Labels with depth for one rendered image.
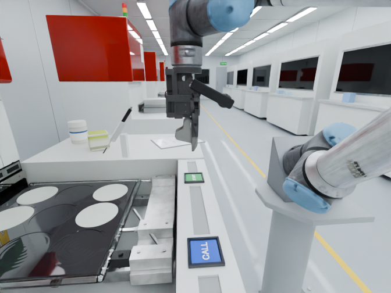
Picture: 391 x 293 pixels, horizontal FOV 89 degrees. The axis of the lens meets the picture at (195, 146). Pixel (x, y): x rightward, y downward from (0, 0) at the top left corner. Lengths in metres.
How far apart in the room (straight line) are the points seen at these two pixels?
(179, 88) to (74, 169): 0.49
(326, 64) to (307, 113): 0.99
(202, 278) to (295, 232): 0.58
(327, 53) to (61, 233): 4.93
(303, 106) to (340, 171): 4.48
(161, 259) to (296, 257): 0.63
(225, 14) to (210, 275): 0.41
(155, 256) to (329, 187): 0.39
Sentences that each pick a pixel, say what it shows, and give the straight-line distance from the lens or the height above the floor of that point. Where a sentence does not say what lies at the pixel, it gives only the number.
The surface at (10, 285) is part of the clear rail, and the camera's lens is 0.51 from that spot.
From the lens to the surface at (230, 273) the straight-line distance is 0.35.
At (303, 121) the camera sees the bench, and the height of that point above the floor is 0.39.
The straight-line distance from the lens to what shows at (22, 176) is 0.89.
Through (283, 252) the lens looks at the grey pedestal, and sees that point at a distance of 0.94.
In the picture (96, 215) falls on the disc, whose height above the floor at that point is 0.90.
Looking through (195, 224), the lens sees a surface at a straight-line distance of 0.42.
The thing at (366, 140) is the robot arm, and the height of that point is 1.13.
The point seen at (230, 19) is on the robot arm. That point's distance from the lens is 0.40.
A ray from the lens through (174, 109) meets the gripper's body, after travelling 0.49.
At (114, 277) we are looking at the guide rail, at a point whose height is 0.83.
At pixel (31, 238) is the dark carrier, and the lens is 0.60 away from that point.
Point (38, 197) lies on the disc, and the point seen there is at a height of 0.90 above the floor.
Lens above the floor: 1.23
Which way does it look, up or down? 18 degrees down
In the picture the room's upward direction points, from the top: straight up
